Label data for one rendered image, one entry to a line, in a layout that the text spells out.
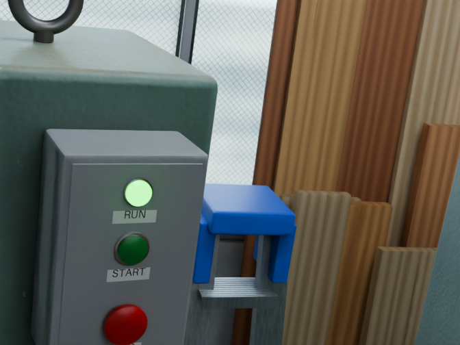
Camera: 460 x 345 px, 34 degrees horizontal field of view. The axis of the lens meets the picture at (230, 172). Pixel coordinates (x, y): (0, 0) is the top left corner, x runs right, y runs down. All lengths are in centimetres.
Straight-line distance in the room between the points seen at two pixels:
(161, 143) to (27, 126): 9
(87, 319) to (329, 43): 151
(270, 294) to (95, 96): 96
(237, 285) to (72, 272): 97
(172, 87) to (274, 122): 143
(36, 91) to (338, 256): 152
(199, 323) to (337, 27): 88
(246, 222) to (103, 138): 85
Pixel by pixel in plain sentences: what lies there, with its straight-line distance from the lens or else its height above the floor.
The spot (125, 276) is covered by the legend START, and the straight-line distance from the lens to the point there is 52.
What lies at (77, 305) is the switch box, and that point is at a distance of 52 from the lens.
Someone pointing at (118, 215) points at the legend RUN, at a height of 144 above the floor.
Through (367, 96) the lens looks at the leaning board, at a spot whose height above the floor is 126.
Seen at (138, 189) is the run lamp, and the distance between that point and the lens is 49.
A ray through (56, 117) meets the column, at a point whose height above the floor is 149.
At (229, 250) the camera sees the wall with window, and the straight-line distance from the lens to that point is 221.
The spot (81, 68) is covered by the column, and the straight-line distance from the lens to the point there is 54.
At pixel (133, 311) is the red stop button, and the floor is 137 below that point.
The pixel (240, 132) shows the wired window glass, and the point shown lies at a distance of 217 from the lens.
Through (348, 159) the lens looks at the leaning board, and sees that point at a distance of 208.
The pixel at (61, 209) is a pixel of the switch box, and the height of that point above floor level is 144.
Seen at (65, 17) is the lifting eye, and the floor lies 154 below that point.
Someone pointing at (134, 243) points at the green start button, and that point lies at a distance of 50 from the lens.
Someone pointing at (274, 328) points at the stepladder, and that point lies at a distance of 151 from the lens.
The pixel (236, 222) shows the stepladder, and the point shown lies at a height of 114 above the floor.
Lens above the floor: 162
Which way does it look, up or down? 17 degrees down
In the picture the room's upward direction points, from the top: 8 degrees clockwise
